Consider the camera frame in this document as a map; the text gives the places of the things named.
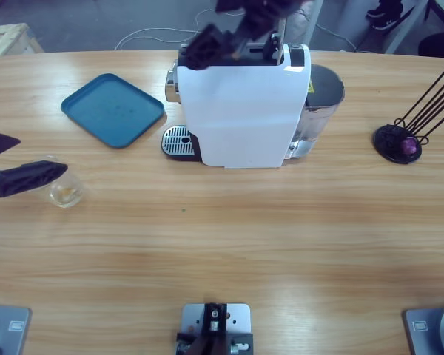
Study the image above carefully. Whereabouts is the white capsule coffee machine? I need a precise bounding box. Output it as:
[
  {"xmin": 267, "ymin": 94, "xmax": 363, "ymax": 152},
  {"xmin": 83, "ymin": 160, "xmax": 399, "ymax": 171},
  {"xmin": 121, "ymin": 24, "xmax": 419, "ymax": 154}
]
[{"xmin": 161, "ymin": 18, "xmax": 312, "ymax": 170}]

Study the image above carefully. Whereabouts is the black capsule holder with rods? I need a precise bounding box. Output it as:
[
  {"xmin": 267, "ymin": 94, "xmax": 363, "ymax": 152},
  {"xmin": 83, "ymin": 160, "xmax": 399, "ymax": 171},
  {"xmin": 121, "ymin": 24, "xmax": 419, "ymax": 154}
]
[{"xmin": 372, "ymin": 61, "xmax": 444, "ymax": 166}]

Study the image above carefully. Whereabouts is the white floor cable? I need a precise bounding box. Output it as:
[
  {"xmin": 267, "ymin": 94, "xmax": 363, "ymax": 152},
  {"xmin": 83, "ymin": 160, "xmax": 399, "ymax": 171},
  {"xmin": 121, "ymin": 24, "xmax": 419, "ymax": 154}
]
[{"xmin": 113, "ymin": 7, "xmax": 356, "ymax": 52}]

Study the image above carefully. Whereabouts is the bystander leg black shoe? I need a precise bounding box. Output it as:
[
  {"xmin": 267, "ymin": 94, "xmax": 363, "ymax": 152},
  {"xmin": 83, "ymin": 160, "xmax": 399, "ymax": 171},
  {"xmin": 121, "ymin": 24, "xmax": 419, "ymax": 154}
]
[{"xmin": 366, "ymin": 0, "xmax": 406, "ymax": 30}]

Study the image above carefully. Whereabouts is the black chair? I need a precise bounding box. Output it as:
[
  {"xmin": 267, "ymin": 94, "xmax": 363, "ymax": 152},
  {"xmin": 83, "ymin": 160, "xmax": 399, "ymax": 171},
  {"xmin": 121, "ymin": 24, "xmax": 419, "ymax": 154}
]
[{"xmin": 420, "ymin": 0, "xmax": 444, "ymax": 59}]

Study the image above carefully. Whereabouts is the white metal post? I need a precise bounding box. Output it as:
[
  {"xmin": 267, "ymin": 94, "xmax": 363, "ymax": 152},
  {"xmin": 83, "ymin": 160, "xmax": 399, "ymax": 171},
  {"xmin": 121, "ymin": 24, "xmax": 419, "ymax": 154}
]
[{"xmin": 306, "ymin": 0, "xmax": 325, "ymax": 51}]

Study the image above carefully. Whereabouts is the clear drinking glass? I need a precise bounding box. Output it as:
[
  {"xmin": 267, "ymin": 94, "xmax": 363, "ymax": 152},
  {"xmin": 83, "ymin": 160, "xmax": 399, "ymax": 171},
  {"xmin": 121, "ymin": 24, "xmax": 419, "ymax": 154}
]
[{"xmin": 40, "ymin": 155, "xmax": 86, "ymax": 209}]

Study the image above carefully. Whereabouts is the teal plastic tray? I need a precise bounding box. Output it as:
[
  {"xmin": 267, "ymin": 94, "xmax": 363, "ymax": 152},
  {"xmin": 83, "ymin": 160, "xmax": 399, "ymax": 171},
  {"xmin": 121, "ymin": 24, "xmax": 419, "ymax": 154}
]
[{"xmin": 60, "ymin": 72, "xmax": 167, "ymax": 151}]

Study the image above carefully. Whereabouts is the pale wooden crate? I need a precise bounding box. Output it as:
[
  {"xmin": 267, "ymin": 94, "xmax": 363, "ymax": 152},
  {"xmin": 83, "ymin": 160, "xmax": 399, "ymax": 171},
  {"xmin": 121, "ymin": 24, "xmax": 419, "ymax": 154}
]
[{"xmin": 0, "ymin": 22, "xmax": 45, "ymax": 58}]

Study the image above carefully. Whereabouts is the clear water tank black lid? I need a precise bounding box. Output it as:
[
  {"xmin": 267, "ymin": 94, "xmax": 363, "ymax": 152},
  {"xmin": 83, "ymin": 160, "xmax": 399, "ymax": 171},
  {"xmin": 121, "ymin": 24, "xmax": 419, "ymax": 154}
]
[{"xmin": 286, "ymin": 64, "xmax": 346, "ymax": 166}]

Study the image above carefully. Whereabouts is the white slanted frame leg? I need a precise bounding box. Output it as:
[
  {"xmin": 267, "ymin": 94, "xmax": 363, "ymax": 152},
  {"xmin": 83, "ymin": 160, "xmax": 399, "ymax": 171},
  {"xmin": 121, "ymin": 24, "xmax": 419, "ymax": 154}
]
[{"xmin": 384, "ymin": 0, "xmax": 430, "ymax": 55}]

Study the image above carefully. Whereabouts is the grey centre mount base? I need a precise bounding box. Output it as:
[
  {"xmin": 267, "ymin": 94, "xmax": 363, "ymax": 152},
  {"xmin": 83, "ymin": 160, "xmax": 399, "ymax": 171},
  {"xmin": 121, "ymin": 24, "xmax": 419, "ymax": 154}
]
[{"xmin": 174, "ymin": 302, "xmax": 255, "ymax": 355}]

